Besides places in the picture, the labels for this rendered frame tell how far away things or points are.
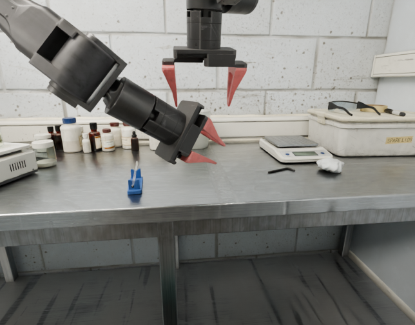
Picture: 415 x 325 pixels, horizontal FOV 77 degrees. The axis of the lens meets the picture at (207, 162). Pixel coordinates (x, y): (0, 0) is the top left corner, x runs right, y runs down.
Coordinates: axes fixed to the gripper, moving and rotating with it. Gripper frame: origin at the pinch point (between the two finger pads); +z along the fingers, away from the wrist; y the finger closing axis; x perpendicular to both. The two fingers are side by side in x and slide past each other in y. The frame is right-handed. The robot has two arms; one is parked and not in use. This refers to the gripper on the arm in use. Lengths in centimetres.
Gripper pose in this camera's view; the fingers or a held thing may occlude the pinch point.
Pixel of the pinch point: (216, 151)
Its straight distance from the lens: 46.7
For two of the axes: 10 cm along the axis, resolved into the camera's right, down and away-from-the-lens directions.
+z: 7.4, 3.8, 5.6
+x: 5.0, 2.5, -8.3
